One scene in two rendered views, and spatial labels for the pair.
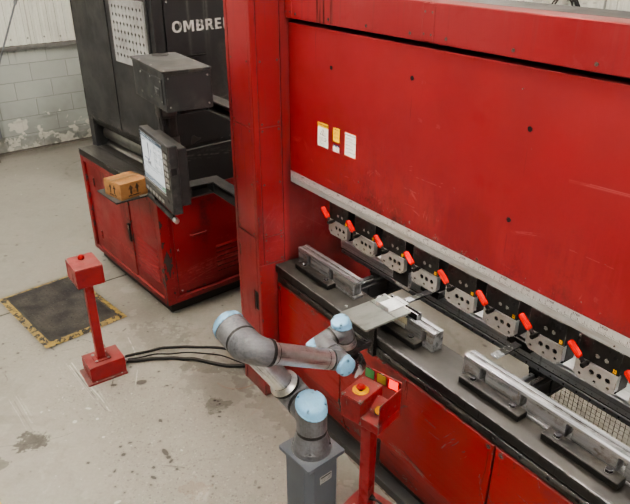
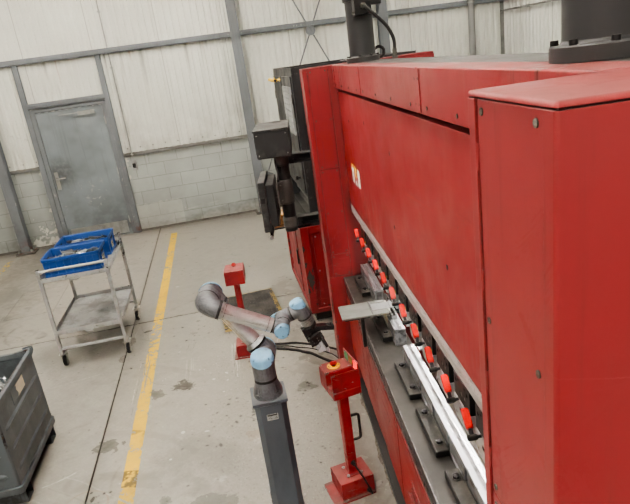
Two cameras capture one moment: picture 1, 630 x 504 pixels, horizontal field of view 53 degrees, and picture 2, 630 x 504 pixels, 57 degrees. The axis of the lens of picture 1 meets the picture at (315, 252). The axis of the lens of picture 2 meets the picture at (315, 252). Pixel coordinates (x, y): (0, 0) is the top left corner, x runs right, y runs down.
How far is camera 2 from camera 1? 168 cm
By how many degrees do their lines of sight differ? 31
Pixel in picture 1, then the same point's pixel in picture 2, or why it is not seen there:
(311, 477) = (259, 412)
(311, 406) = (257, 357)
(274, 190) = (337, 218)
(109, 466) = (216, 409)
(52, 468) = (185, 403)
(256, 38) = (312, 104)
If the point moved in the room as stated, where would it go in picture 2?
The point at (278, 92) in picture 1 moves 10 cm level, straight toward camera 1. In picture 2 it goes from (334, 143) to (328, 146)
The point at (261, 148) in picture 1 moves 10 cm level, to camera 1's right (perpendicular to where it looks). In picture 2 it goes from (323, 185) to (336, 185)
